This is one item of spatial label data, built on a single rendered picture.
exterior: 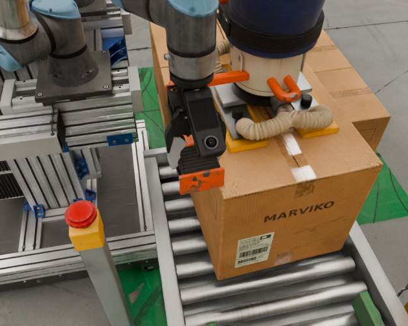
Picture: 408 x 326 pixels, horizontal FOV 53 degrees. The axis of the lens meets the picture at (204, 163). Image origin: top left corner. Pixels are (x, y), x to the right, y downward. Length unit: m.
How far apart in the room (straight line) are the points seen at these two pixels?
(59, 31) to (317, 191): 0.79
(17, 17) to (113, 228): 1.11
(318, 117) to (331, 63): 1.35
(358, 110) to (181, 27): 1.53
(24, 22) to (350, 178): 0.87
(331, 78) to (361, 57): 1.30
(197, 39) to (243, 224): 0.54
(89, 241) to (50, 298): 1.10
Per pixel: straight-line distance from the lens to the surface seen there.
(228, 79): 0.99
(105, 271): 1.12
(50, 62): 1.30
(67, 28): 1.21
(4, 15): 1.10
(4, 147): 1.32
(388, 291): 1.42
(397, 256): 2.25
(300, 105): 1.11
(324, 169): 0.99
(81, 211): 0.95
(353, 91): 2.15
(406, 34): 3.94
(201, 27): 0.59
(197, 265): 1.39
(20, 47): 1.15
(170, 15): 0.59
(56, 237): 1.97
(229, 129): 1.01
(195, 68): 0.62
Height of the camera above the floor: 1.78
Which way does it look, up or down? 48 degrees down
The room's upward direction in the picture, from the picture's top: straight up
